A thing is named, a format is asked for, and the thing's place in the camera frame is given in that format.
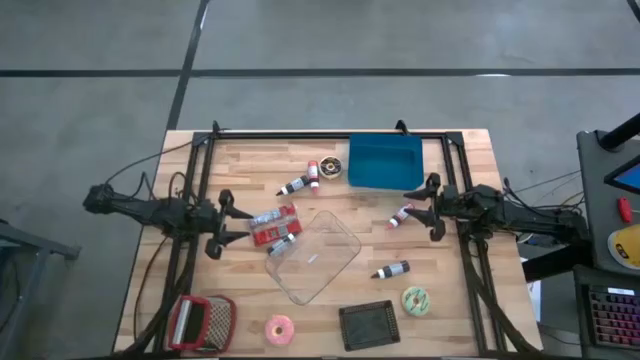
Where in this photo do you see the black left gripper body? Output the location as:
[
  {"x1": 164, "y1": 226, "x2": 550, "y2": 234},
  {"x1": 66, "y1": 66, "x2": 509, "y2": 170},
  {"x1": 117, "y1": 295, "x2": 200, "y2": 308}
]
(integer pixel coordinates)
[{"x1": 197, "y1": 199, "x2": 229, "y2": 245}]

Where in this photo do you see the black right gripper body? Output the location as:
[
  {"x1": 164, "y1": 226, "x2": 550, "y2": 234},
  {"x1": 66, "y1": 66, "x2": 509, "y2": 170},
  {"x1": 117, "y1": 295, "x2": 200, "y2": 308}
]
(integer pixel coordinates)
[{"x1": 437, "y1": 184, "x2": 471, "y2": 231}]

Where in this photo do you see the red ink bottle white collar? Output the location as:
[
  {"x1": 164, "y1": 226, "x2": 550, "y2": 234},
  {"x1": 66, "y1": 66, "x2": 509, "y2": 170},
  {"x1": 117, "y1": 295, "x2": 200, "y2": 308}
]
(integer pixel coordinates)
[
  {"x1": 306, "y1": 159, "x2": 321, "y2": 194},
  {"x1": 384, "y1": 202, "x2": 415, "y2": 231}
]

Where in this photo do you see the red snack package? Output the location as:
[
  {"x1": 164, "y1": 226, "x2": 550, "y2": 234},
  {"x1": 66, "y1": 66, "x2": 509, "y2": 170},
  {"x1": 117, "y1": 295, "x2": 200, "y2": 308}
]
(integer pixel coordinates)
[{"x1": 247, "y1": 202, "x2": 305, "y2": 249}]

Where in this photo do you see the blue plastic bin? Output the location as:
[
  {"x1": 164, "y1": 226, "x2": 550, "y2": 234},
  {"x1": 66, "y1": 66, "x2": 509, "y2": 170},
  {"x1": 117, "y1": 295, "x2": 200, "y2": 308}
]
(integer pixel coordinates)
[{"x1": 347, "y1": 132, "x2": 425, "y2": 193}]

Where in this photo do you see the green frosted donut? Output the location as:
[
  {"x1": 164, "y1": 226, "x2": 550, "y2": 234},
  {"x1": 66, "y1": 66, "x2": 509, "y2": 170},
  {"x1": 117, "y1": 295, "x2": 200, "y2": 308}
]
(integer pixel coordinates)
[{"x1": 400, "y1": 285, "x2": 432, "y2": 318}]

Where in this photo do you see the chocolate frosted donut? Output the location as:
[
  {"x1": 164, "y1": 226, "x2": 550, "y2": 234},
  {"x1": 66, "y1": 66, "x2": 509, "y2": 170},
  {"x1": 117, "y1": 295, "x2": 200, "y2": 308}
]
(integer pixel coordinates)
[{"x1": 318, "y1": 155, "x2": 344, "y2": 180}]

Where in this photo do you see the pink frosted donut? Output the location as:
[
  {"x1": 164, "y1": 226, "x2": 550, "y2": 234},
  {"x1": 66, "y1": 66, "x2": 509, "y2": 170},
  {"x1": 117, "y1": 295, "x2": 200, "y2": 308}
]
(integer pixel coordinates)
[{"x1": 263, "y1": 313, "x2": 296, "y2": 348}]

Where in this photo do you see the clear plastic bin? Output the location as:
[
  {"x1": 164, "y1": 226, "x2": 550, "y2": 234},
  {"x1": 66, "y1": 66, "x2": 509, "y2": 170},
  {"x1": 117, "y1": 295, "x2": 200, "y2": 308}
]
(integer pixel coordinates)
[{"x1": 263, "y1": 209, "x2": 363, "y2": 307}]

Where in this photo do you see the black slotted plastic basket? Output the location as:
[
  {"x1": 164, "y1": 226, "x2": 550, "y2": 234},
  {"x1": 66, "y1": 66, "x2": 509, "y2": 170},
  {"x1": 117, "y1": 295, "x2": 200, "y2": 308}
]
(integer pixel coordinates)
[{"x1": 338, "y1": 298, "x2": 402, "y2": 353}]

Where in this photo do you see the grey equipment cart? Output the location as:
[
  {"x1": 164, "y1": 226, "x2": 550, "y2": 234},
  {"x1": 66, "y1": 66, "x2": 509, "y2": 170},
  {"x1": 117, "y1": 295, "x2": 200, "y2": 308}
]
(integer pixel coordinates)
[{"x1": 572, "y1": 128, "x2": 640, "y2": 360}]

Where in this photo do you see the small red device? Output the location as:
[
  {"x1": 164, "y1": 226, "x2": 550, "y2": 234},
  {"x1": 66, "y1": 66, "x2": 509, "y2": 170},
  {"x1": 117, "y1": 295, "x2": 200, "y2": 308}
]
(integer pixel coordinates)
[{"x1": 617, "y1": 196, "x2": 634, "y2": 225}]

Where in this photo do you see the grey metal bench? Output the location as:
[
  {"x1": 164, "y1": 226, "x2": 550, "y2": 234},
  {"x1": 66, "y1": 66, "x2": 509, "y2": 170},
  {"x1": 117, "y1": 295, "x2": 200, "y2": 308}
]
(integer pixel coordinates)
[{"x1": 0, "y1": 218, "x2": 82, "y2": 360}]

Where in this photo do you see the yellow round object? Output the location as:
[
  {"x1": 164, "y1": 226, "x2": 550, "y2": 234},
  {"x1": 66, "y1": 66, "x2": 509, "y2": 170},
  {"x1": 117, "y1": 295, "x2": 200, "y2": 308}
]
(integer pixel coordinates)
[{"x1": 606, "y1": 223, "x2": 640, "y2": 271}]

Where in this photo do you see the monitor with blue screen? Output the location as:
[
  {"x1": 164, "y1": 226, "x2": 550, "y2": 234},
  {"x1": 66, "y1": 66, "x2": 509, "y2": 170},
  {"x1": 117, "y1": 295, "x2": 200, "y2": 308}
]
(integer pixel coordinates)
[{"x1": 603, "y1": 154, "x2": 640, "y2": 196}]

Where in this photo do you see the black pole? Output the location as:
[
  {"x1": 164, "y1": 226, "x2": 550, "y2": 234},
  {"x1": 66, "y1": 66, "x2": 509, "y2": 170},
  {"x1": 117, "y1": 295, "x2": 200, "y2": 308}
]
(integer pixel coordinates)
[{"x1": 597, "y1": 112, "x2": 640, "y2": 151}]

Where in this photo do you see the backlit computer keyboard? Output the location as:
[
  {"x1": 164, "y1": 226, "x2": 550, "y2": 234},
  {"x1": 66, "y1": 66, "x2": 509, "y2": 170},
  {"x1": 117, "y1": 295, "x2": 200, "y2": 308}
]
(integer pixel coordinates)
[{"x1": 587, "y1": 285, "x2": 640, "y2": 350}]

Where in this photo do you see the red rimmed wire mesh basket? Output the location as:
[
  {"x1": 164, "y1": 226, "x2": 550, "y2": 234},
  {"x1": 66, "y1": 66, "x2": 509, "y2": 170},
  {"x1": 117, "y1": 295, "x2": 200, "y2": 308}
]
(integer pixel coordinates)
[{"x1": 167, "y1": 293, "x2": 238, "y2": 355}]

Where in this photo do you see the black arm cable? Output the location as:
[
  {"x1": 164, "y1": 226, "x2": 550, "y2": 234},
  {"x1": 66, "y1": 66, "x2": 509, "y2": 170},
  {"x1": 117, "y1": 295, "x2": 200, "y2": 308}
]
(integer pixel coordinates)
[{"x1": 103, "y1": 139, "x2": 196, "y2": 185}]

